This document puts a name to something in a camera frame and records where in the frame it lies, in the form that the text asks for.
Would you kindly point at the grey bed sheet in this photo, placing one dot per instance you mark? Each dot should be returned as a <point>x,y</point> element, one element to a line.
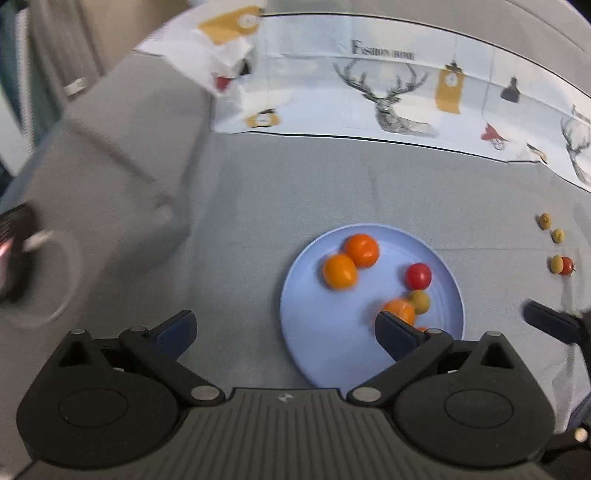
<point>254,184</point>

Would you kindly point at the red cherry tomato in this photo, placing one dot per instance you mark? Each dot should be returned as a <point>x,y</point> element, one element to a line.
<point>418,275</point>
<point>569,266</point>

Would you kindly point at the white curtain clip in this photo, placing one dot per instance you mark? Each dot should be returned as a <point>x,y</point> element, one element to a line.
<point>75,86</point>

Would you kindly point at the blue plastic plate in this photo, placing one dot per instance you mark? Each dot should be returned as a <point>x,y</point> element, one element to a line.
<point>323,323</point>

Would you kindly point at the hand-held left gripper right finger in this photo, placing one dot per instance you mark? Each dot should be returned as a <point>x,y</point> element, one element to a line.
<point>397,334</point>

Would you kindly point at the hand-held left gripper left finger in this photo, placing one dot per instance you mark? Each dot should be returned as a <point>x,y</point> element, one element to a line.
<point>178,330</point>

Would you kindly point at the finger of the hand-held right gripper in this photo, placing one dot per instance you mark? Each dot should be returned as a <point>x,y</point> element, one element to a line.
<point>549,319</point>

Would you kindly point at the small green plum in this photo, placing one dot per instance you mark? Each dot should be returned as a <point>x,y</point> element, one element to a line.
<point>545,220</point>
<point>558,235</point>
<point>555,264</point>
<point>420,301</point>

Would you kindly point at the printed deer duvet cover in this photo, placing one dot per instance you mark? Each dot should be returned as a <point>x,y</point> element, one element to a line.
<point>323,92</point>

